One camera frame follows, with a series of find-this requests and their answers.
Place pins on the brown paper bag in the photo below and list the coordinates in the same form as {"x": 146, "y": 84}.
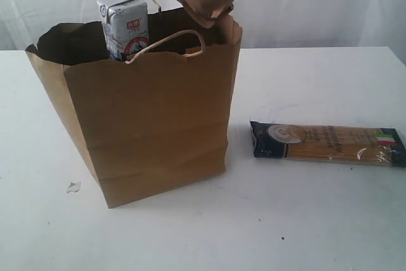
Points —
{"x": 152, "y": 125}

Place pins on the small white blue carton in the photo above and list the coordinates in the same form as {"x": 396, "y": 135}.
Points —
{"x": 125, "y": 27}

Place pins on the spaghetti pasta packet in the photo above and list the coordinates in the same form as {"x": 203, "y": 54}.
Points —
{"x": 375, "y": 146}

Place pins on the clear plastic scrap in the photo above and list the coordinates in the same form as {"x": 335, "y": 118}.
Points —
{"x": 74, "y": 187}

